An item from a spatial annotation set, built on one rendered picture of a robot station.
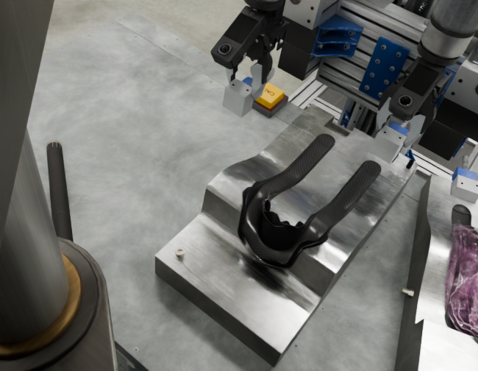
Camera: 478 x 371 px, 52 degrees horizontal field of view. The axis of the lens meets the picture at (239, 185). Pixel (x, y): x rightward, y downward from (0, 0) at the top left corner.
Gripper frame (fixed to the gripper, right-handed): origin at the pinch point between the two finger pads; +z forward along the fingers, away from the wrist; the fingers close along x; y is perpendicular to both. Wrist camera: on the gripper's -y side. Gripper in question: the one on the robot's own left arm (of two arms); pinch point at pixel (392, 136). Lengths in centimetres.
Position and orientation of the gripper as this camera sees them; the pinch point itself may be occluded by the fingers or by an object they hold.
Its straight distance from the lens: 103.6
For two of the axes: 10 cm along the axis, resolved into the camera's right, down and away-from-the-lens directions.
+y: 6.0, -5.5, 5.8
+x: -7.9, -5.3, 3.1
